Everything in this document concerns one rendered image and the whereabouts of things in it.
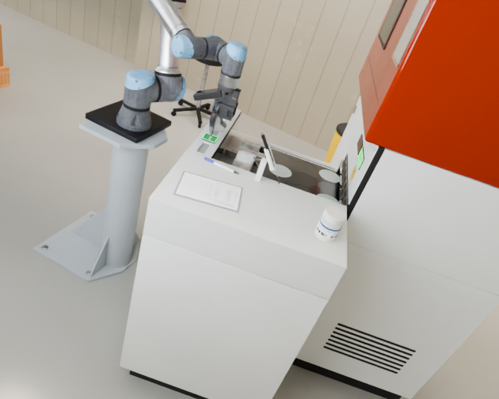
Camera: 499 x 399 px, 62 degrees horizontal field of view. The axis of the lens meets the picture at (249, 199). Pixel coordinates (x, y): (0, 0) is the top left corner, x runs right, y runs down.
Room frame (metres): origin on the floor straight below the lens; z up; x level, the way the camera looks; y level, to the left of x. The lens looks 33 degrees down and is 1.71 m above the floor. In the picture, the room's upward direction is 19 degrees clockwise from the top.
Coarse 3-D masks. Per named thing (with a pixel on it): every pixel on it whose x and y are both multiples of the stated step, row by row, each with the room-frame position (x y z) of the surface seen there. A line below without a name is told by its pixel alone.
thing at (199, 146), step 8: (224, 120) 1.70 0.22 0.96; (232, 120) 1.72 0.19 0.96; (208, 128) 1.56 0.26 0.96; (224, 128) 1.61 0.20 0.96; (200, 136) 1.47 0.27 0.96; (224, 136) 1.54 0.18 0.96; (192, 144) 1.39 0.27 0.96; (200, 144) 1.41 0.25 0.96; (208, 144) 1.44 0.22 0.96; (216, 144) 1.45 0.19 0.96; (200, 152) 1.36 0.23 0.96; (208, 152) 1.37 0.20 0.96
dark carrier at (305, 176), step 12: (276, 156) 1.65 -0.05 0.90; (288, 156) 1.69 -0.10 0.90; (288, 168) 1.58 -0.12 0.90; (300, 168) 1.61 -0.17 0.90; (312, 168) 1.65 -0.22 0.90; (324, 168) 1.69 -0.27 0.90; (276, 180) 1.44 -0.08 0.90; (288, 180) 1.47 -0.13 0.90; (300, 180) 1.50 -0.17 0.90; (312, 180) 1.54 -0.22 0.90; (324, 180) 1.57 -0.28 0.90; (312, 192) 1.44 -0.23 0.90; (324, 192) 1.47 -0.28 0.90; (336, 192) 1.51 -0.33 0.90
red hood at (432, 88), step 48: (432, 0) 1.32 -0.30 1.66; (480, 0) 1.31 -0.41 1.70; (384, 48) 1.73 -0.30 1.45; (432, 48) 1.31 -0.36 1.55; (480, 48) 1.31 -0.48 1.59; (384, 96) 1.33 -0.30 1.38; (432, 96) 1.31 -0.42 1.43; (480, 96) 1.31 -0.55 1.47; (384, 144) 1.31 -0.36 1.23; (432, 144) 1.31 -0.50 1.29; (480, 144) 1.31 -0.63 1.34
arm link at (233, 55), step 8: (224, 48) 1.47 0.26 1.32; (232, 48) 1.44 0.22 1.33; (240, 48) 1.44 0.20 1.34; (224, 56) 1.45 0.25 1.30; (232, 56) 1.44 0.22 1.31; (240, 56) 1.44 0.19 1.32; (224, 64) 1.45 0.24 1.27; (232, 64) 1.44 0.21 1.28; (240, 64) 1.45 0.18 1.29; (224, 72) 1.44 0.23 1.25; (232, 72) 1.44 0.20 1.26; (240, 72) 1.46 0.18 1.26
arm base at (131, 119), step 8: (120, 112) 1.56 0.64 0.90; (128, 112) 1.55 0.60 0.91; (136, 112) 1.56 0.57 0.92; (144, 112) 1.58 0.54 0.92; (120, 120) 1.54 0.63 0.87; (128, 120) 1.54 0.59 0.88; (136, 120) 1.56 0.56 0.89; (144, 120) 1.57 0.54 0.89; (128, 128) 1.53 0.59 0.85; (136, 128) 1.54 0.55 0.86; (144, 128) 1.57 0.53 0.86
